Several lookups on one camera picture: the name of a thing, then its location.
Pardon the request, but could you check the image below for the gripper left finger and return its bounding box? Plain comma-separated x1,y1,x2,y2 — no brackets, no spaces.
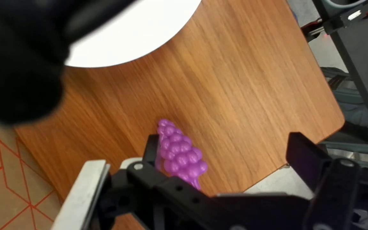
97,134,224,230

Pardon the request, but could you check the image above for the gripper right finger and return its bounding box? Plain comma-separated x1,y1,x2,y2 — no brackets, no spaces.
286,132,368,230

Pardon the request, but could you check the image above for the purple plastic grape toy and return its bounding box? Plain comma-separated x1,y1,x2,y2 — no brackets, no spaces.
156,119,208,191

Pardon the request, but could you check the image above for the white dish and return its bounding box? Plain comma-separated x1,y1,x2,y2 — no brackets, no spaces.
64,0,202,68

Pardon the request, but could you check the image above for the grey metal bar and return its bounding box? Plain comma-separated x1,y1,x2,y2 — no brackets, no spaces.
50,159,111,230

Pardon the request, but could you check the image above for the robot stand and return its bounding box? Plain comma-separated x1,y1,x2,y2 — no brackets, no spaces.
301,0,368,124

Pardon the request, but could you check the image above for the cardboard box with red lines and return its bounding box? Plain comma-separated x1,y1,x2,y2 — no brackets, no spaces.
0,118,64,230

